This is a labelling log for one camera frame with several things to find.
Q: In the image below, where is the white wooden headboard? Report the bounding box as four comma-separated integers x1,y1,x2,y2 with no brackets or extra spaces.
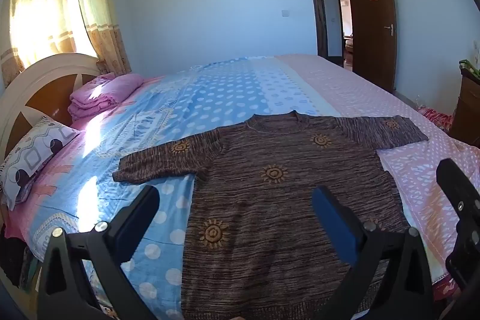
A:
0,53,100,163

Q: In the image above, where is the dark cloth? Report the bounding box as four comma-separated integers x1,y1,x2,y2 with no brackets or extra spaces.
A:
0,223,42,292

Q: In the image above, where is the brown wooden door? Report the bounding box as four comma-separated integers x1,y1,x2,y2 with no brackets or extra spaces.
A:
344,0,398,93

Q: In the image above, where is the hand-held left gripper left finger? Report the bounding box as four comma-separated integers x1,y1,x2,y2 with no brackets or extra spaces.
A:
37,186,161,320

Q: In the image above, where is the bright window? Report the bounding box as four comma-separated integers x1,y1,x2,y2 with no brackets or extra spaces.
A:
67,0,86,56

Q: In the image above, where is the folded pink blanket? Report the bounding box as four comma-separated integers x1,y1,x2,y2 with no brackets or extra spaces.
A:
68,73,145,121

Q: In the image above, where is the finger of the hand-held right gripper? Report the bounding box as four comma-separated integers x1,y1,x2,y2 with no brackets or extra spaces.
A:
437,158,480,291

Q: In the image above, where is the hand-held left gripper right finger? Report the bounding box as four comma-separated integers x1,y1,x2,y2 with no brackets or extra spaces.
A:
312,186,436,320

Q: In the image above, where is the brown wooden cabinet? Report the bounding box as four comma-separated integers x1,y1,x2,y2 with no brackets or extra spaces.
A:
448,65,480,148

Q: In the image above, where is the red patterned cloth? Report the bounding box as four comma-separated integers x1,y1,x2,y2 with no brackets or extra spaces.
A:
416,106,455,133

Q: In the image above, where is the blue polka dot blanket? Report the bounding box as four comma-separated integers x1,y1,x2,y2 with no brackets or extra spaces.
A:
5,55,342,320

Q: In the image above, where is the patterned pillow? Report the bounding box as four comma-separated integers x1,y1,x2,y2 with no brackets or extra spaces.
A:
0,115,81,211

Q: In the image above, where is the brown knit sweater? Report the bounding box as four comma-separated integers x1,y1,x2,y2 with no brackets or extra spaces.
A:
112,110,429,320

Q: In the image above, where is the green cloth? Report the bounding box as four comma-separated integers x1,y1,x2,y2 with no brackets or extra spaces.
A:
459,58,480,81

